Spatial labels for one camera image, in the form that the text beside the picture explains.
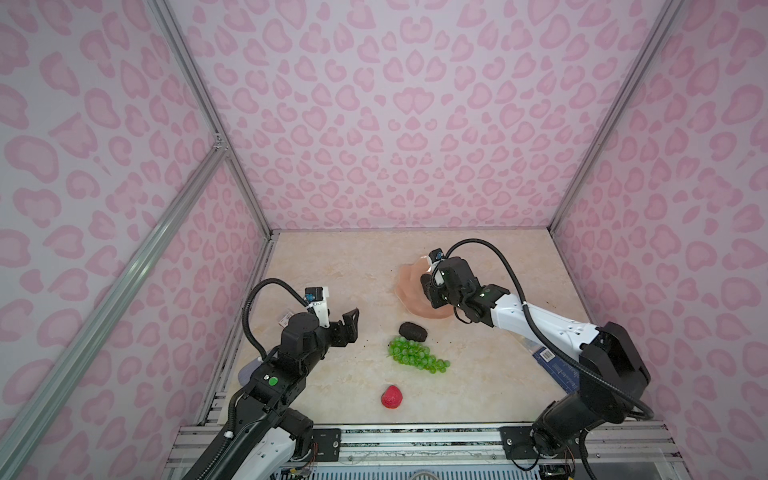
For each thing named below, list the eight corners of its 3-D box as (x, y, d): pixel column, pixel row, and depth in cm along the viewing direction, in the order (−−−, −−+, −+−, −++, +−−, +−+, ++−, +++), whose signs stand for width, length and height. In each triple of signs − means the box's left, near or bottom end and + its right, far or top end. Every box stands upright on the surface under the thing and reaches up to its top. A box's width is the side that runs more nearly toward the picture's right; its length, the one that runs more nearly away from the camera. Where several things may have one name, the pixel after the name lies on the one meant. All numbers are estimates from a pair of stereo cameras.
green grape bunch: (386, 358, 89) (386, 352, 85) (394, 340, 92) (393, 334, 89) (445, 380, 85) (447, 374, 81) (450, 360, 88) (452, 354, 85)
